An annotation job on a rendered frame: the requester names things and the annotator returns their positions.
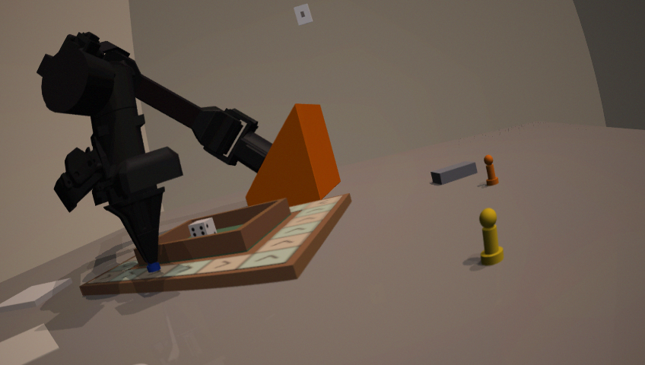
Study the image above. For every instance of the blue pawn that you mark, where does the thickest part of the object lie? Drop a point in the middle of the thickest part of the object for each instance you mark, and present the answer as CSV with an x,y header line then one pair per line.
x,y
153,267

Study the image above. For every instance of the orange game pawn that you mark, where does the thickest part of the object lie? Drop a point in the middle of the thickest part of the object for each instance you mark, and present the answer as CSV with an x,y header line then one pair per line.
x,y
492,180

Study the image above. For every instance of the yellow game pawn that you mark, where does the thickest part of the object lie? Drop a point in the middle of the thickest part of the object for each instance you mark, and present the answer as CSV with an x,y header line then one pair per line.
x,y
492,253

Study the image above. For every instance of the grey die with black pips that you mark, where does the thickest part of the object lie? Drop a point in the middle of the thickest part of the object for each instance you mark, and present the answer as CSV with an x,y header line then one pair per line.
x,y
202,227

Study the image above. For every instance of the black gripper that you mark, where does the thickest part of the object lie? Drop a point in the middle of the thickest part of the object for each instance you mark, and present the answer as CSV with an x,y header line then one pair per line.
x,y
132,191

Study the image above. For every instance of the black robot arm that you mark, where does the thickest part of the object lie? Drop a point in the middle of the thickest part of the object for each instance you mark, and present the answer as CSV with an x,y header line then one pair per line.
x,y
81,80

